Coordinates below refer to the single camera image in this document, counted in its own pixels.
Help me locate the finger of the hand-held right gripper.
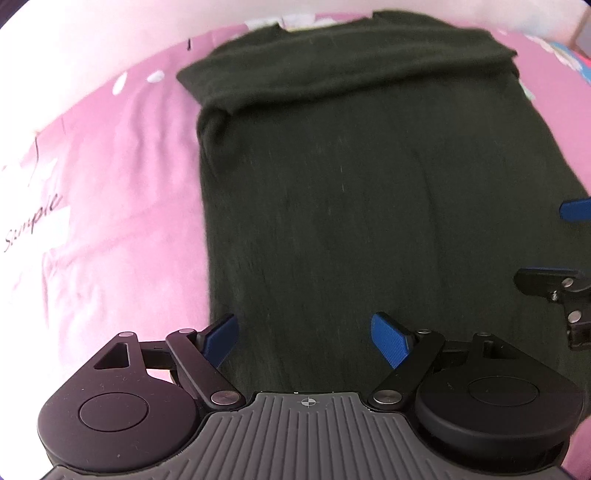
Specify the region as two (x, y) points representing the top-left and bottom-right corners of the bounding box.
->
(514, 266), (591, 352)
(558, 198), (591, 223)

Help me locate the blue printed cloth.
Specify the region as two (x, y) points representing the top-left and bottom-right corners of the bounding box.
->
(538, 39), (591, 83)

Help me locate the pink floral bed sheet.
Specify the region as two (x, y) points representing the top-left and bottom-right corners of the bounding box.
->
(0, 11), (591, 480)

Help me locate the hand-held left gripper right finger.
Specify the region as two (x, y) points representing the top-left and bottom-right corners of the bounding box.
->
(369, 311), (571, 409)

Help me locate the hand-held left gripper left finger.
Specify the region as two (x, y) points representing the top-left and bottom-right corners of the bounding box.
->
(69, 313), (246, 409)

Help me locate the dark green knit sweater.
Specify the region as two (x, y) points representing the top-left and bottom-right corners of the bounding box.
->
(177, 9), (591, 398)

